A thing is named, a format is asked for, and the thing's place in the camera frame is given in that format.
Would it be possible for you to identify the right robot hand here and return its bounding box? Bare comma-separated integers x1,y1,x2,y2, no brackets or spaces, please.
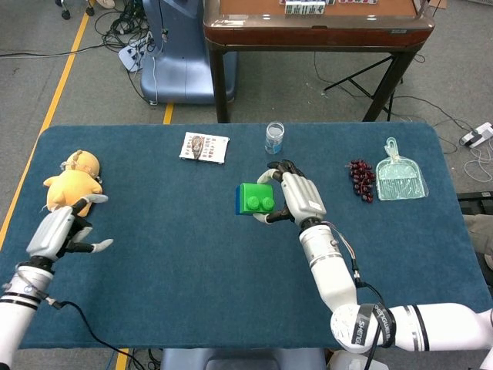
252,159,328,227

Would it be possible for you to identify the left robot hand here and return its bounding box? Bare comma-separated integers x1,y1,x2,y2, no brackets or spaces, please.
25,193,115,261

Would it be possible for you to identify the green toy brick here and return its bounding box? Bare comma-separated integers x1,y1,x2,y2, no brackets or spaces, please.
240,183,277,216

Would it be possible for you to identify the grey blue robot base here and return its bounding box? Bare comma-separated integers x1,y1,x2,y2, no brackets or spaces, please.
159,348,327,370

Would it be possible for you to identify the yellow plush toy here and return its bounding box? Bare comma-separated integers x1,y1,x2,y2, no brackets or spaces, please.
41,150,104,214

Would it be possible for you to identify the clear plastic jar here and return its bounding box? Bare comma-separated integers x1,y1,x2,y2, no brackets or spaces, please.
264,121,286,155

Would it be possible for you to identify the red grape bunch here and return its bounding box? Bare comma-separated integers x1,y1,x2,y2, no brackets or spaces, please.
344,158,377,204

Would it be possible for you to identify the light green dustpan set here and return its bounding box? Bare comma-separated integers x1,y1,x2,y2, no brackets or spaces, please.
375,136,430,202

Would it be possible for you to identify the blue table cloth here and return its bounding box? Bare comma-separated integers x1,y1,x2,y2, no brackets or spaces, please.
0,122,493,350

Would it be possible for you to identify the brown mahjong table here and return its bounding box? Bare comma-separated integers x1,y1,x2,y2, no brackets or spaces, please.
203,0,436,123

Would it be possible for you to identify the blue grey machine base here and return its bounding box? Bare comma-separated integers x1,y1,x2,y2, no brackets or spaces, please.
139,0,238,106

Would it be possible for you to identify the khaki fabric object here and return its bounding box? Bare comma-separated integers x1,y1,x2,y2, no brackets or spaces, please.
463,214,493,267

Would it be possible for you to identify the mahjong tile row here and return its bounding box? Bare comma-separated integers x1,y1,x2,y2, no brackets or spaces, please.
283,1,328,16

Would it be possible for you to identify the white power strip with plugs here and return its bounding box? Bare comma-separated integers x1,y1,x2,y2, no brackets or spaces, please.
117,35,156,72

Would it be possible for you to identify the black caster wheel base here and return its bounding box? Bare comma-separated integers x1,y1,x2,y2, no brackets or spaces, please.
55,0,96,21

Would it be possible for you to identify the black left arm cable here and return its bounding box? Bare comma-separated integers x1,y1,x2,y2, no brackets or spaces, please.
38,294,148,370

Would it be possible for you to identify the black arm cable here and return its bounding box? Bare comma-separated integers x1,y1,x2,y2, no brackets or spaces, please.
353,267,397,370
38,294,148,370

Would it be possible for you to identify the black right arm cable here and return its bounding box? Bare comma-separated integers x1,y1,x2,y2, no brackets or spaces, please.
353,267,397,370

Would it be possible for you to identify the white floor cable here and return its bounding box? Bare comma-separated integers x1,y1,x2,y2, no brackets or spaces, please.
463,145,493,183

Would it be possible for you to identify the black cable bundle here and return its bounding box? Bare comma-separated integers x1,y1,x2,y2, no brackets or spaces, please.
93,0,155,51

